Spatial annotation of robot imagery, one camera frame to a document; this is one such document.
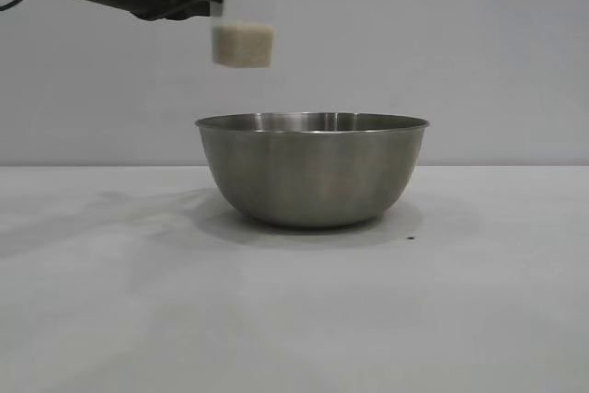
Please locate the clear measuring cup with rice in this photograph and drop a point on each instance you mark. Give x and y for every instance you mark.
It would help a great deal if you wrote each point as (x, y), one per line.
(241, 48)

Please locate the stainless steel mixing bowl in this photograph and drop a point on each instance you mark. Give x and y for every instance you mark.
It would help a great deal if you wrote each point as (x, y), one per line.
(313, 172)

